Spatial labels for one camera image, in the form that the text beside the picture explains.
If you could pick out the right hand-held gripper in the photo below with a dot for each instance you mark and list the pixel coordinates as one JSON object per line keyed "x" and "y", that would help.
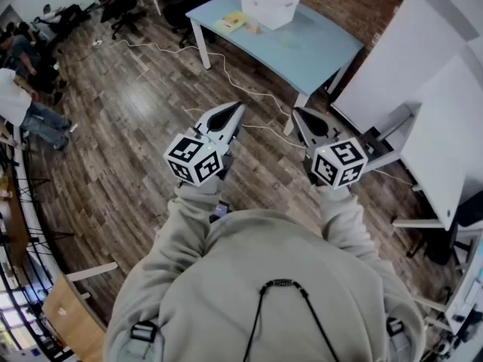
{"x": 339, "y": 160}

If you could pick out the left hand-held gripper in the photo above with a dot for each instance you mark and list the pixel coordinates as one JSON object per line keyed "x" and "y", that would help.
{"x": 188, "y": 157}

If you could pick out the white plastic basket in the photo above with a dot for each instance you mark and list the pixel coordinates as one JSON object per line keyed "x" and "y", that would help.
{"x": 269, "y": 2}

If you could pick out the person's right forearm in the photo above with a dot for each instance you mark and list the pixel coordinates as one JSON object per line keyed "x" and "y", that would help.
{"x": 339, "y": 217}

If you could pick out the person's left forearm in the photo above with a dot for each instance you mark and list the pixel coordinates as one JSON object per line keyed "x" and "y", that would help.
{"x": 185, "y": 217}

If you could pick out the small screen device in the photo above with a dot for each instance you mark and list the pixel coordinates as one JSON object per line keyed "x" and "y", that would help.
{"x": 220, "y": 210}

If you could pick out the light blue table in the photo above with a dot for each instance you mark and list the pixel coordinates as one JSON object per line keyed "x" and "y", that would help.
{"x": 302, "y": 62}

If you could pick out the person's grey hoodie torso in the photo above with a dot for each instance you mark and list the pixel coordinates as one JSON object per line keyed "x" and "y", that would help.
{"x": 264, "y": 258}

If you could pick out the large white partition panel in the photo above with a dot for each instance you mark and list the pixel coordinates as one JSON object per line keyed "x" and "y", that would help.
{"x": 400, "y": 51}

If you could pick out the green and yellow book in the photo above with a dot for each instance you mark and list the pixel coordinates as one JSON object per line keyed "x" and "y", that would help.
{"x": 230, "y": 22}

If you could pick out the black office chair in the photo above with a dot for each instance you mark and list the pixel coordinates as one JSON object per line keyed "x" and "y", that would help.
{"x": 124, "y": 4}
{"x": 181, "y": 11}

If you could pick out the white power strip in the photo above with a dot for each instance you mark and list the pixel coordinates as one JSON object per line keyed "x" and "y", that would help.
{"x": 97, "y": 43}

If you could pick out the black metal railing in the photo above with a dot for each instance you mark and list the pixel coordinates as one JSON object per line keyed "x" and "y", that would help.
{"x": 22, "y": 202}

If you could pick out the wooden desk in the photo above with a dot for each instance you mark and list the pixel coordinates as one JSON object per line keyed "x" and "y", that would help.
{"x": 71, "y": 319}

